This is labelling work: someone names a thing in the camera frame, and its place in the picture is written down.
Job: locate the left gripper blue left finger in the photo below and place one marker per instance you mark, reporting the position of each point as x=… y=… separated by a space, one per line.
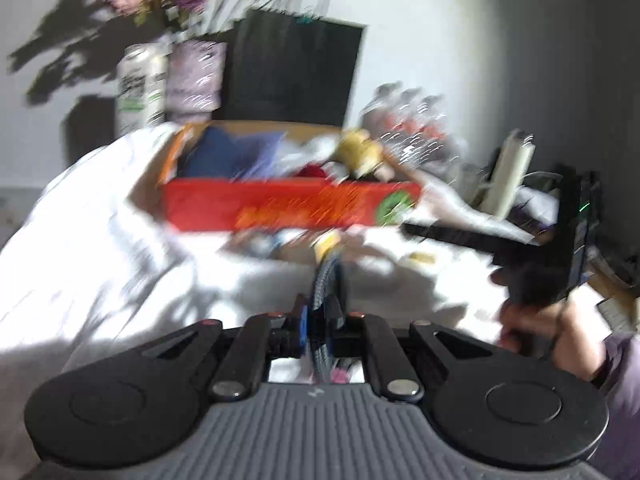
x=300 y=321

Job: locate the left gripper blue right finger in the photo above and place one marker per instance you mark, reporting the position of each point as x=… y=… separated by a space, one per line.
x=340 y=332

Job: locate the yellow white plush toy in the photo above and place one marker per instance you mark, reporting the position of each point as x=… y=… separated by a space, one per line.
x=363 y=157

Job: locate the navy blue pouch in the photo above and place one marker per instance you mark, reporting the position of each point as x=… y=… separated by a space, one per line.
x=218 y=154

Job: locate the purple cloth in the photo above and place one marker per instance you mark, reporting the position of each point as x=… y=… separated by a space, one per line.
x=260 y=157

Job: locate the person right hand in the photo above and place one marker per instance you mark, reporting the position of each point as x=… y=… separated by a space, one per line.
x=578 y=349

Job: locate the small yellow block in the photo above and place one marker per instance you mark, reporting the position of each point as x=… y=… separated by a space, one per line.
x=422 y=258

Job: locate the white thermos bottle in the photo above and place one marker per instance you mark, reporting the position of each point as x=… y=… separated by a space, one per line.
x=511 y=167

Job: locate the red cardboard box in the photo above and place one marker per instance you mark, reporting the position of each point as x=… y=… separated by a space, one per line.
x=213 y=204

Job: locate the water bottle pack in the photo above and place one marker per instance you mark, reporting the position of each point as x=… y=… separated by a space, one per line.
x=412 y=126

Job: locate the black paper bag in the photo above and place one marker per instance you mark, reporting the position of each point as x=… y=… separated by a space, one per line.
x=287 y=62

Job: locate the purple glass vase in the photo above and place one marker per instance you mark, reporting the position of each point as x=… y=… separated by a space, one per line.
x=195 y=72

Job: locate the milk carton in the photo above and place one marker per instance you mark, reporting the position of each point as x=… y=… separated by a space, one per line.
x=141 y=89

